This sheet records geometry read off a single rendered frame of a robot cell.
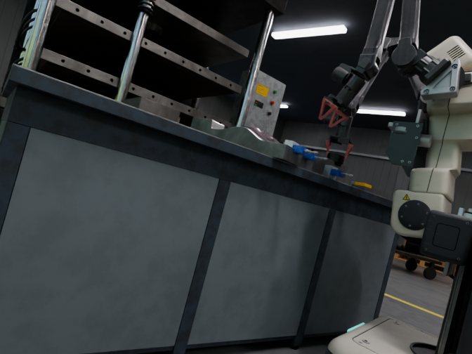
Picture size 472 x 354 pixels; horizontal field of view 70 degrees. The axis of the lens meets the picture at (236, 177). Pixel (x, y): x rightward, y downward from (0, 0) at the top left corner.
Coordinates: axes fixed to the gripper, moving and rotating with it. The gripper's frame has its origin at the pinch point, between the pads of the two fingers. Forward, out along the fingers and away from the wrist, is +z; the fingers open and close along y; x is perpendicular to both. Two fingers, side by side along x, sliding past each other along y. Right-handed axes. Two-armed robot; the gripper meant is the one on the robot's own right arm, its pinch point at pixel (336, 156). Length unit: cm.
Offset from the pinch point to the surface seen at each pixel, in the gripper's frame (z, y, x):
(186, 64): -33, 94, 1
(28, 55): -4, 127, 67
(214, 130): 6, 47, 37
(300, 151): 6.8, 8.4, 40.7
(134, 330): 78, 38, 70
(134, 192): 35, 45, 81
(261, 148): 9.3, 22.4, 43.4
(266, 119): -24, 60, -64
